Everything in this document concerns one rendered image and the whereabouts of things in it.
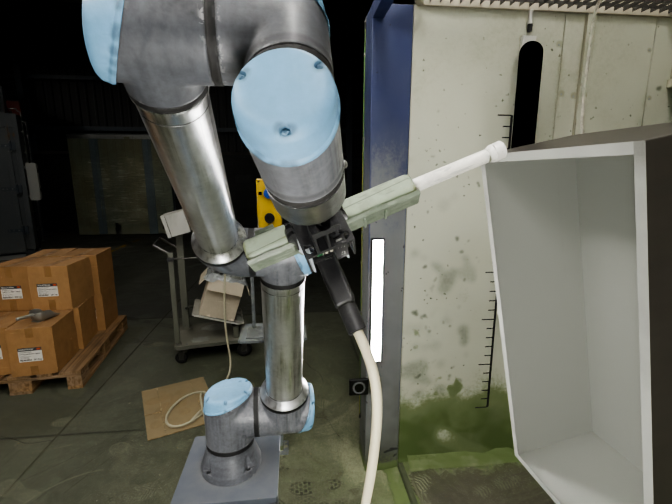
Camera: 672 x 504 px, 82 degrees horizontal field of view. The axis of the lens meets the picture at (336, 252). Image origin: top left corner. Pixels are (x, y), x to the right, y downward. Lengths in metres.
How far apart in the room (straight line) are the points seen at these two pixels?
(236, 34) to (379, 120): 1.46
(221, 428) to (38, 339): 2.41
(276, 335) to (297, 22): 0.79
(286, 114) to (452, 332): 1.87
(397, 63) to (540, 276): 1.07
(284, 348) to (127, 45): 0.82
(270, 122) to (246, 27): 0.12
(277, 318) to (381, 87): 1.21
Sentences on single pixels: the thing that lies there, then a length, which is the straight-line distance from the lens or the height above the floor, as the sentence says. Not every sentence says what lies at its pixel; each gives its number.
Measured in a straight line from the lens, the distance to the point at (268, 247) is 0.65.
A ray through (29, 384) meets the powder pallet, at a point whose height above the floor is 0.07.
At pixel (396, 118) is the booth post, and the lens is 1.87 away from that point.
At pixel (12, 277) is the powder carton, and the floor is 0.78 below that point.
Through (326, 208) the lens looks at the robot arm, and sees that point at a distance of 0.43.
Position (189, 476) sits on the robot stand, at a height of 0.64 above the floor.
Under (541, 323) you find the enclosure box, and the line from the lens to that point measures 1.68.
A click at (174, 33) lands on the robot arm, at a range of 0.44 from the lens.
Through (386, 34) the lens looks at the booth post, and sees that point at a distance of 1.94.
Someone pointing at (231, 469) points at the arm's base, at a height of 0.69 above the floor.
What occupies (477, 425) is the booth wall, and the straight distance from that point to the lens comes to 2.44.
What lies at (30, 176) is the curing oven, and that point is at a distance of 9.99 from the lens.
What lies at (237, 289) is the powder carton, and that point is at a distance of 3.39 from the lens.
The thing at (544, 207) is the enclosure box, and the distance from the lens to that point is 1.56.
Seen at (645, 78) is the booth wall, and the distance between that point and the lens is 2.49.
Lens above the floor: 1.57
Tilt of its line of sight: 11 degrees down
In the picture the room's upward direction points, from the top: straight up
